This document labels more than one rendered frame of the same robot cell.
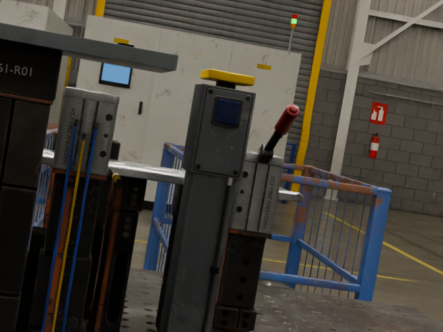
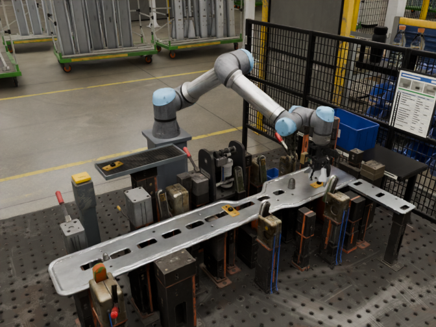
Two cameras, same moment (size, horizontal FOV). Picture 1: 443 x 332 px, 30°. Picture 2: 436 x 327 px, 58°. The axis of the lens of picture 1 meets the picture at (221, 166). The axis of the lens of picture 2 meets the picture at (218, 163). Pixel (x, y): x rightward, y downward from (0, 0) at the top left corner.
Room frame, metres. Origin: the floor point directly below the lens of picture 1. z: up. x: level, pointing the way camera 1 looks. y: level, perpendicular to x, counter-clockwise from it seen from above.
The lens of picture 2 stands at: (2.54, 0.01, 1.92)
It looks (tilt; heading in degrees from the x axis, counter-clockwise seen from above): 27 degrees down; 158
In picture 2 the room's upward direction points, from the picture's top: straight up
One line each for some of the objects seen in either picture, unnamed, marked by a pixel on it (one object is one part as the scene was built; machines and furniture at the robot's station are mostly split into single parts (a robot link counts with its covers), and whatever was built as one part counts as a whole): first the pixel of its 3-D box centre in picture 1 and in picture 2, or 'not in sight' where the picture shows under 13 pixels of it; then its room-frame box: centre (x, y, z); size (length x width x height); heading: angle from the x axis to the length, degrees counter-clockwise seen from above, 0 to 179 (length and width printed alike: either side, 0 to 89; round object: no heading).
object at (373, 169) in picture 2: not in sight; (367, 196); (1.27, 1.31, 0.88); 0.08 x 0.08 x 0.36; 12
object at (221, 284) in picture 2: not in sight; (215, 248); (1.31, 0.48, 0.84); 0.17 x 0.06 x 0.29; 12
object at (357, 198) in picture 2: not in sight; (348, 222); (1.36, 1.13, 0.84); 0.11 x 0.10 x 0.28; 12
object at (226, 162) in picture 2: not in sight; (222, 193); (1.07, 0.62, 0.94); 0.18 x 0.13 x 0.49; 102
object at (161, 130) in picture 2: not in sight; (165, 124); (0.63, 0.47, 1.15); 0.15 x 0.15 x 0.10
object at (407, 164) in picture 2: not in sight; (340, 141); (0.91, 1.40, 1.02); 0.90 x 0.22 x 0.03; 12
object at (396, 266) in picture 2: not in sight; (396, 237); (1.53, 1.25, 0.84); 0.11 x 0.06 x 0.29; 12
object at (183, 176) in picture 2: not in sight; (185, 213); (1.10, 0.42, 0.90); 0.05 x 0.05 x 0.40; 12
